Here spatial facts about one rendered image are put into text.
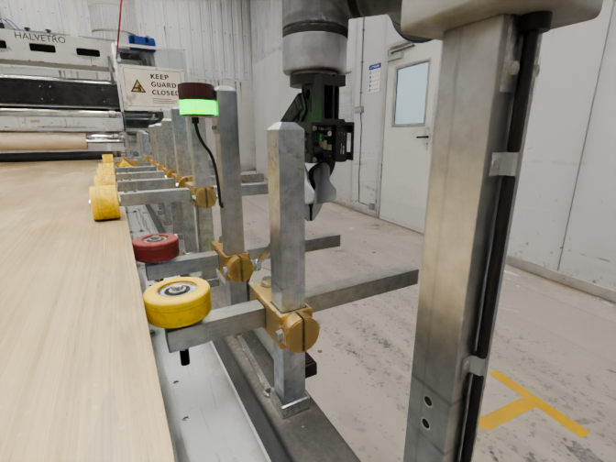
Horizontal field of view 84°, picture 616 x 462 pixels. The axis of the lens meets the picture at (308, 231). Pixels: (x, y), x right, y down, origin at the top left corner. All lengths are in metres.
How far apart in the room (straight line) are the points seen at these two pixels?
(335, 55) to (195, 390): 0.63
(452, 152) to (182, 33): 9.61
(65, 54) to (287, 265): 3.20
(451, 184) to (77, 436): 0.29
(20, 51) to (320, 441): 3.37
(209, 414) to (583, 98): 2.98
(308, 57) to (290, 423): 0.50
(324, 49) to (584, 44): 2.83
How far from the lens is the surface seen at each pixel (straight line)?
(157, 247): 0.67
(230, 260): 0.67
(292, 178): 0.42
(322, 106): 0.48
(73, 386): 0.36
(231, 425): 0.68
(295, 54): 0.50
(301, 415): 0.57
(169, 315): 0.45
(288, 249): 0.44
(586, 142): 3.12
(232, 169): 0.66
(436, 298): 0.24
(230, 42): 9.91
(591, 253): 3.15
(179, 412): 0.73
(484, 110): 0.21
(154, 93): 3.19
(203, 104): 0.63
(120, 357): 0.38
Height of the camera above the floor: 1.10
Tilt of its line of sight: 16 degrees down
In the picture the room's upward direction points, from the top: straight up
